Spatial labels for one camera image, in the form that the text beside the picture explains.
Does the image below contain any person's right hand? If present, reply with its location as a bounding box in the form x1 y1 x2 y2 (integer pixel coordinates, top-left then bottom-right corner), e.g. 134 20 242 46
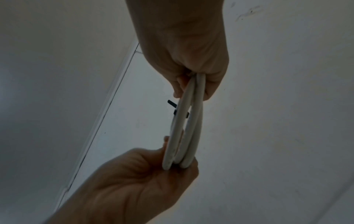
125 0 230 102

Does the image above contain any person's left hand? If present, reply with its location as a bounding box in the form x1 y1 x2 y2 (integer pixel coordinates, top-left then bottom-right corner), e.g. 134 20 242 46
48 135 200 224

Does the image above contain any black zip tie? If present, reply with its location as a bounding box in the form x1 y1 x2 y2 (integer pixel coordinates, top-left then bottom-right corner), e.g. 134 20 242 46
167 99 191 118

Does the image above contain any white cable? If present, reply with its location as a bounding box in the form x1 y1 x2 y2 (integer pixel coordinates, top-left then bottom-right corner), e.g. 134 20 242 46
161 73 207 171

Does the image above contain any thin black wall wire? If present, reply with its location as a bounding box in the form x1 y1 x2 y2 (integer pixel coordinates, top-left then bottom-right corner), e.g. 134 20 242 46
65 42 143 191

